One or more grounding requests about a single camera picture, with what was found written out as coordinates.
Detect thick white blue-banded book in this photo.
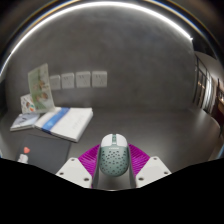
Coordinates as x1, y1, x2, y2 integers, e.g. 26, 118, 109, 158
34, 106, 94, 143

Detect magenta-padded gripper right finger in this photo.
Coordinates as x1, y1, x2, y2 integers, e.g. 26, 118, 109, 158
127, 143, 173, 189

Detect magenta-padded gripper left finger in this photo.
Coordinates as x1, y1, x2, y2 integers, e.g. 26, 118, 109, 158
54, 143, 101, 189

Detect green and white perforated mouse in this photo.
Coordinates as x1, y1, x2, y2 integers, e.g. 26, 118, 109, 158
98, 133, 131, 178

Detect dark grey heart-print mouse pad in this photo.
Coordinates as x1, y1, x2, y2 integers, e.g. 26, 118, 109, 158
15, 133, 72, 175

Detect white ceiling light strip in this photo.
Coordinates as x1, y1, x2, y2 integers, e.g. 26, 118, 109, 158
0, 0, 194, 79

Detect white card with colourful stickers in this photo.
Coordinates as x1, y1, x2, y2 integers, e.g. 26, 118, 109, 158
19, 93, 37, 115

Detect dark-framed glass doors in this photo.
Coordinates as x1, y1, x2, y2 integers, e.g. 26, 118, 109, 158
192, 54, 224, 134

